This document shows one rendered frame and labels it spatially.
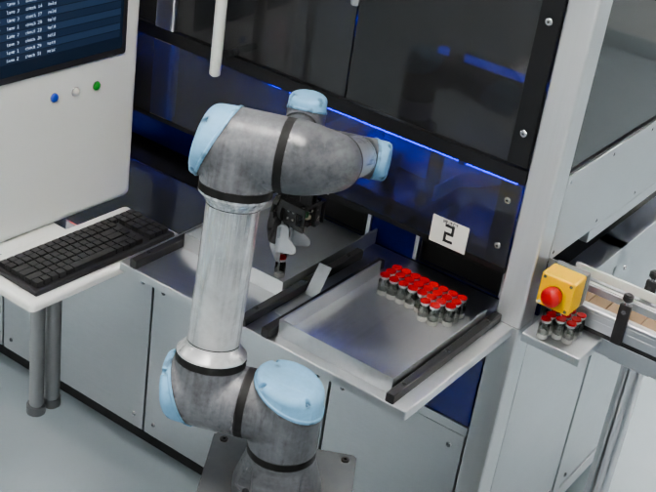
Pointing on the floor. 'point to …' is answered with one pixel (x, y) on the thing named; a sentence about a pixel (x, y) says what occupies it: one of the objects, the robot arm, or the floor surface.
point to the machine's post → (534, 233)
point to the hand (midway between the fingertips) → (279, 252)
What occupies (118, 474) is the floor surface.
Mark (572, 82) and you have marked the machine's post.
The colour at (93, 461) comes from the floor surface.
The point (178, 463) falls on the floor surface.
